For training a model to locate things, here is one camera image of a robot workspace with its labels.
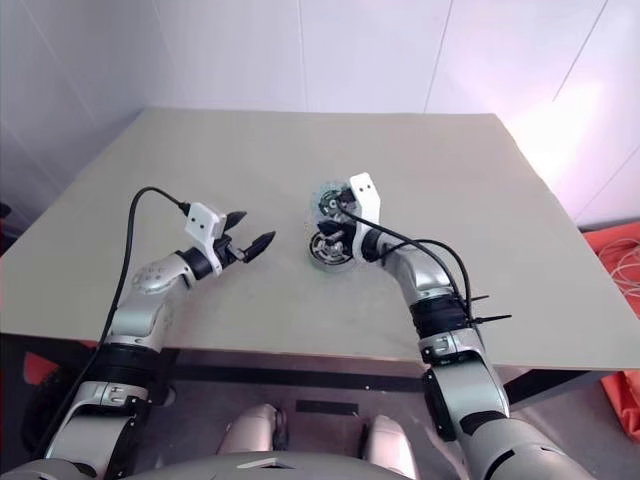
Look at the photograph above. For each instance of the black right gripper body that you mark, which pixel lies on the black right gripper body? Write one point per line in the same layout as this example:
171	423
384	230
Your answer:
347	215

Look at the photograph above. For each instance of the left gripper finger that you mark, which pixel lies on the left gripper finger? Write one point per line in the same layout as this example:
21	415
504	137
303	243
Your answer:
260	244
234	221

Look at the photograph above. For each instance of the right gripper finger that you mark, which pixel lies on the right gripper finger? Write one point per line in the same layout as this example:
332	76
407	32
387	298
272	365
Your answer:
328	227
345	246

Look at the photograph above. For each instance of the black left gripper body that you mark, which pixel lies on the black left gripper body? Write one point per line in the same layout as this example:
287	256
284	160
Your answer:
227	248

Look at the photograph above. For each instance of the light blue rotor housing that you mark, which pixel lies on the light blue rotor housing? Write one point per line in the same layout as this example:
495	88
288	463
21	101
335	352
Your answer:
316	192

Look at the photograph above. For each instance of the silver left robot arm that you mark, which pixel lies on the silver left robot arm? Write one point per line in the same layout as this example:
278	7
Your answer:
140	305

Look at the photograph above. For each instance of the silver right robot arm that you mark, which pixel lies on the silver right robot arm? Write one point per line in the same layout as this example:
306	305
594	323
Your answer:
470	390

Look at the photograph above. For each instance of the silver left robot knee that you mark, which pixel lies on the silver left robot knee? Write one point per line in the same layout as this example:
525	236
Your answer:
250	430

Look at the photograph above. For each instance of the silver robot knee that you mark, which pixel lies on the silver robot knee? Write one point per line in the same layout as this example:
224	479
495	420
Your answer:
392	442
250	430

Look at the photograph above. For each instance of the silver right robot knee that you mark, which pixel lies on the silver right robot knee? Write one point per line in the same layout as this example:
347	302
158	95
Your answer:
392	442

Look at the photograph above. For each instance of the grey robot torso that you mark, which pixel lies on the grey robot torso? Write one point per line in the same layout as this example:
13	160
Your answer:
225	467

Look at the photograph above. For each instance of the red cart body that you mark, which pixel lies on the red cart body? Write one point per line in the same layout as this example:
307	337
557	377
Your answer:
35	365

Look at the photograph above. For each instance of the dark object beside table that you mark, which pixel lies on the dark object beside table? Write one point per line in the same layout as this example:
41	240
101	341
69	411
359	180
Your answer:
4	212

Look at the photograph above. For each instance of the black rubber wheel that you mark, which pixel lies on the black rubber wheel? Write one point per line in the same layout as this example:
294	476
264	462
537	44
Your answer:
42	400

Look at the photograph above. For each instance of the large orange cloth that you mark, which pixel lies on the large orange cloth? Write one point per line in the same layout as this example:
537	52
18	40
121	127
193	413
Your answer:
607	242

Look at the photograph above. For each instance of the small orange cloth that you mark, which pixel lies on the small orange cloth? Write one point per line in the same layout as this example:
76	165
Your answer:
622	395

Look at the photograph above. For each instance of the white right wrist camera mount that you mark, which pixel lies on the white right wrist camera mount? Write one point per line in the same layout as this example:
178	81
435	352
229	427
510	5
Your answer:
365	187

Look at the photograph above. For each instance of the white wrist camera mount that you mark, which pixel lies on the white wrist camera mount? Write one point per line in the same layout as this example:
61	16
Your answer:
365	187
200	220

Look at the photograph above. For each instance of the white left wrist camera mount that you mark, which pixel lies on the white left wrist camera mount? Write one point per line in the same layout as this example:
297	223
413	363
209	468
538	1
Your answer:
200	220

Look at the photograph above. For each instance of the black table frame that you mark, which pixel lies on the black table frame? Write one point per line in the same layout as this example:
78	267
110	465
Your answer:
300	375

